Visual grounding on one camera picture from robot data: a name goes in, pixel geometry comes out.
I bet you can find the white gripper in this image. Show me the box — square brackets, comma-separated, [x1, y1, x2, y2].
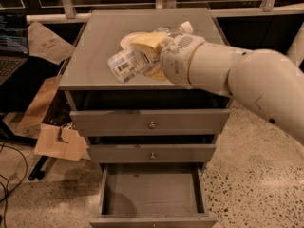
[130, 32, 205, 89]

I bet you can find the clear plastic bottle white cap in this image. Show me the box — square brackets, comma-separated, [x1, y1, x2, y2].
[107, 21, 193, 83]

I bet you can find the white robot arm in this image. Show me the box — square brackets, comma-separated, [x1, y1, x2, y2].
[130, 32, 304, 144]

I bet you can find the brass top drawer knob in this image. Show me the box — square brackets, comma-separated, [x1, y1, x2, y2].
[148, 121, 156, 129]

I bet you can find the brass drawer knob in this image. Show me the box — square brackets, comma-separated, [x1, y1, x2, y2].
[148, 121, 156, 129]
[150, 152, 156, 160]

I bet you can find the grey top drawer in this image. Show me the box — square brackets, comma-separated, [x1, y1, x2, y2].
[70, 109, 230, 137]

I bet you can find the grey drawer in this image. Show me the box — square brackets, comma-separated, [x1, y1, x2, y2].
[70, 109, 230, 137]
[87, 144, 216, 163]
[90, 163, 217, 228]

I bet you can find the grey drawer cabinet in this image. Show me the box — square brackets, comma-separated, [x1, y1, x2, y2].
[58, 7, 248, 173]

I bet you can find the brass middle drawer knob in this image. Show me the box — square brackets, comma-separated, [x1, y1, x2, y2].
[150, 152, 156, 160]

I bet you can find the grey middle drawer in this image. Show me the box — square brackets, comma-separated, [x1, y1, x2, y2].
[87, 144, 216, 163]

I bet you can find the grey bottom drawer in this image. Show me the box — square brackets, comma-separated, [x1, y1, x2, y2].
[90, 163, 217, 228]

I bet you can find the crumpled brown paper sheet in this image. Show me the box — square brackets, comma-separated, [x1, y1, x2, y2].
[28, 21, 75, 65]

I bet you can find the brown cardboard box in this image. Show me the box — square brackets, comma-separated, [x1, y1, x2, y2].
[18, 76, 89, 161]

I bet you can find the black laptop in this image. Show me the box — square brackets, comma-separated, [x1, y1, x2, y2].
[0, 11, 29, 86]

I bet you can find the black table leg base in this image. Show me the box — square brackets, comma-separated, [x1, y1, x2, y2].
[0, 114, 49, 181]

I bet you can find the white horizontal rail pipe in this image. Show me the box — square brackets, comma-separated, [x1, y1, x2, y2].
[27, 3, 304, 25]

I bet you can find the white diagonal post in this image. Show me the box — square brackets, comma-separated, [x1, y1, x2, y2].
[287, 30, 304, 67]

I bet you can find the black cable on floor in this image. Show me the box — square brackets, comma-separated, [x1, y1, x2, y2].
[0, 139, 29, 228]

